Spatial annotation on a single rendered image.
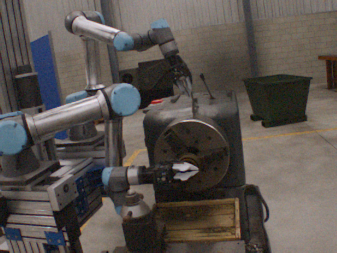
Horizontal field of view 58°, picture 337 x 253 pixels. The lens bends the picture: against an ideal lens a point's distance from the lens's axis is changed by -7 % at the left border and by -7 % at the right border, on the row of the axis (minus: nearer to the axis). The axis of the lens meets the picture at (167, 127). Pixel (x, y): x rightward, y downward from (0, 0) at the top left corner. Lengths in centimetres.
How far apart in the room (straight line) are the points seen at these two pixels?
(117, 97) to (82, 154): 61
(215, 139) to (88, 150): 67
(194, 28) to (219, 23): 90
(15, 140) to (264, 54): 1073
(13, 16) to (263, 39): 1034
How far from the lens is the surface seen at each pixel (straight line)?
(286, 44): 1161
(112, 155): 133
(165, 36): 141
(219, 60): 1134
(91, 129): 166
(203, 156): 127
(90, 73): 173
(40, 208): 126
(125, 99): 114
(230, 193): 149
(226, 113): 145
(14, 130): 110
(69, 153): 172
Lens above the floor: 149
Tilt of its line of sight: 12 degrees down
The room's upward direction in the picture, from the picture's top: 9 degrees counter-clockwise
